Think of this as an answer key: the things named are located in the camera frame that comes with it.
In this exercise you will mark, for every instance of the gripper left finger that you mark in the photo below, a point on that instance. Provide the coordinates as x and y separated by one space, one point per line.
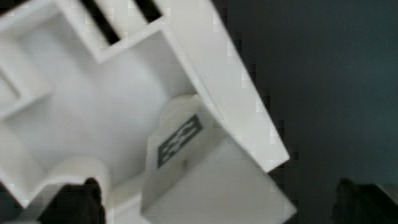
68 206

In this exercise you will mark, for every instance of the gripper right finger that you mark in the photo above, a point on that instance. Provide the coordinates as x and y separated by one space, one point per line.
364 206

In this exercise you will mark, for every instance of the white chair leg with tag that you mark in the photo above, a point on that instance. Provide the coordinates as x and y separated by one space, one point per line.
206 187

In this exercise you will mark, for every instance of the white chair seat part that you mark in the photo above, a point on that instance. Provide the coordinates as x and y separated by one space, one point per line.
101 57

